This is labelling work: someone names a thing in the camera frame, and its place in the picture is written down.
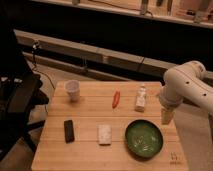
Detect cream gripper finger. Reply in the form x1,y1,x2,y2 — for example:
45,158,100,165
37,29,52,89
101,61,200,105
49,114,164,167
161,109,174,125

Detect black eraser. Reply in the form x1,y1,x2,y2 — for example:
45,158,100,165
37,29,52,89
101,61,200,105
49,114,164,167
64,120,75,143

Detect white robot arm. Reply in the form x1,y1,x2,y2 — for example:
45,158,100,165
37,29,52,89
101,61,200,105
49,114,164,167
158,61,213,125

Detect green ceramic bowl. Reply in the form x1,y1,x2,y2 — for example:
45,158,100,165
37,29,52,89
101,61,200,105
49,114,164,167
125,119,163,158

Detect small white bottle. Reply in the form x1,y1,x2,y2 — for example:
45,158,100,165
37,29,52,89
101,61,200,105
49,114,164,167
135,84,146,112

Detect red chili pepper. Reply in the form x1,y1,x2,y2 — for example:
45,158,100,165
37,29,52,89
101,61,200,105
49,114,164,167
112,91,120,109

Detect white sponge block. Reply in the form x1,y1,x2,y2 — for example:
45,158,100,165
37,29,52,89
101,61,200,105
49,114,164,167
98,125,111,145

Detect wooden table board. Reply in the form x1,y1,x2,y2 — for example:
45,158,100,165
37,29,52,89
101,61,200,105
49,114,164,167
32,81,188,171

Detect long wooden beam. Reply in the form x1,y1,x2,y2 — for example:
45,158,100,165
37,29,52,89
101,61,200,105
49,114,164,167
13,29,213,88

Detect black office chair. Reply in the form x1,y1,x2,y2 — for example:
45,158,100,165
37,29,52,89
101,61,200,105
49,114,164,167
0,29,49,161

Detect black cable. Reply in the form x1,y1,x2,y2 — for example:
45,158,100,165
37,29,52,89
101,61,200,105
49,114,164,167
30,40,56,90

